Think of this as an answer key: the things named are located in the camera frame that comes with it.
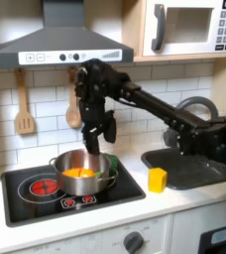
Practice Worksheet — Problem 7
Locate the light wooden shelf board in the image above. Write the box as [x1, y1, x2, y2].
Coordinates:
[133, 52, 226, 64]

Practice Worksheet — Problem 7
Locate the grey microwave handle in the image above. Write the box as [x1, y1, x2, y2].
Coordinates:
[151, 3, 167, 53]

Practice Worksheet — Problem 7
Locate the steel pot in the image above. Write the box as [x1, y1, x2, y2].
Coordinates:
[49, 149, 120, 197]

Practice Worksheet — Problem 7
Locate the grey sink basin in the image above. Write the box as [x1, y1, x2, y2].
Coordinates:
[140, 147, 226, 191]

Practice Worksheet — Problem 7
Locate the white toy microwave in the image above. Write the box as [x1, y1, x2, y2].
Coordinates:
[142, 0, 226, 58]

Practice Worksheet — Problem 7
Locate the white oven front panel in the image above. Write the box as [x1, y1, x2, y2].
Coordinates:
[5, 213, 172, 254]

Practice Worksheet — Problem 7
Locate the grey extractor hood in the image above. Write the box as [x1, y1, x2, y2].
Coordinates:
[0, 0, 135, 70]

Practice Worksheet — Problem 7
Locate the black stove top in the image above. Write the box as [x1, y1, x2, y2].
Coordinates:
[0, 158, 147, 228]

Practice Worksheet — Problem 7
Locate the wooden spoon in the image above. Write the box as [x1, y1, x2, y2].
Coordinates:
[65, 67, 83, 130]

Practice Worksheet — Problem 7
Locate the white cabinet door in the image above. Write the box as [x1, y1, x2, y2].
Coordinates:
[169, 197, 226, 254]

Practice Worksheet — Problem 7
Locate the wooden slotted spatula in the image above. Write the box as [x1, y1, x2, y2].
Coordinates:
[14, 68, 37, 136]

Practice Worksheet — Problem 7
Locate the yellow block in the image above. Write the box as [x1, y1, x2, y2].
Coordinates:
[147, 167, 169, 194]

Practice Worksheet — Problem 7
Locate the orange toy vegetable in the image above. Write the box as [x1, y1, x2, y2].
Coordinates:
[61, 167, 97, 180]

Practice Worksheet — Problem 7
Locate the grey tap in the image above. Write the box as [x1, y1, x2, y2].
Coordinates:
[164, 95, 220, 150]

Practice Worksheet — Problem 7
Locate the grey oven knob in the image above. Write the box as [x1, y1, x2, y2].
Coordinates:
[122, 230, 146, 254]

